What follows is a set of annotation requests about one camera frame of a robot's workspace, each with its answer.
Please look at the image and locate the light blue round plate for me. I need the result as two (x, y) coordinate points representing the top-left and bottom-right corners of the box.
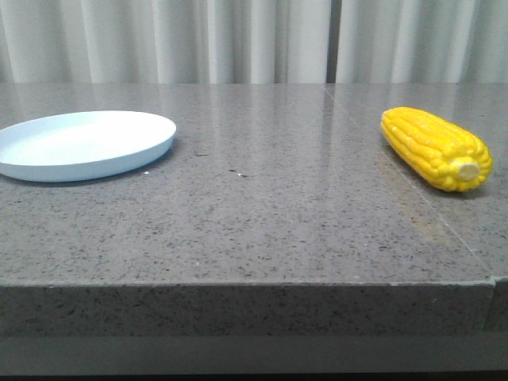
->
(1, 110), (177, 183)

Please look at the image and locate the yellow corn cob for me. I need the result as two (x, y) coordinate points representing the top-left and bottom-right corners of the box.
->
(380, 106), (494, 192)

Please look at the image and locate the white pleated curtain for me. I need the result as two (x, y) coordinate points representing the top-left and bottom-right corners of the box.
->
(1, 1), (507, 84)

